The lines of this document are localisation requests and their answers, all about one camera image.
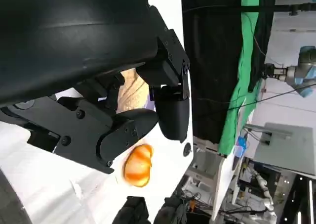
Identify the green cloth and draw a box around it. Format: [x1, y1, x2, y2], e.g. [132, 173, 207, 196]
[218, 0, 266, 157]

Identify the lilac plate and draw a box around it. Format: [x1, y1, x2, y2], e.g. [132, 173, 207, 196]
[144, 87, 156, 110]

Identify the beige towel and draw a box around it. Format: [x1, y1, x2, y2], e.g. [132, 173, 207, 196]
[116, 69, 151, 113]

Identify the grey box machine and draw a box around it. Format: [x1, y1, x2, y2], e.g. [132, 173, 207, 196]
[254, 122, 316, 178]

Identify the orange and white bread roll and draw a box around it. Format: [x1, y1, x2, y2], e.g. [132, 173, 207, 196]
[122, 144, 154, 187]

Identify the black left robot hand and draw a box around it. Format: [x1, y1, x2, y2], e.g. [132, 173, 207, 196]
[0, 0, 191, 175]

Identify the thin black hanging cable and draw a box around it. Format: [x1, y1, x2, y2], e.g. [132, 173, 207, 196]
[197, 83, 316, 111]

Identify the large black table grommet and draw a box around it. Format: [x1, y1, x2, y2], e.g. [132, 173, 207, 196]
[184, 142, 193, 158]

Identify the black horizontal pole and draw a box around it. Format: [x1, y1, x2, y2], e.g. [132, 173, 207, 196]
[182, 2, 316, 15]

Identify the black backdrop cloth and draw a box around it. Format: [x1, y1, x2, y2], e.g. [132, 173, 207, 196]
[181, 0, 278, 144]

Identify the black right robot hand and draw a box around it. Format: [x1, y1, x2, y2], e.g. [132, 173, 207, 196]
[112, 196, 188, 224]

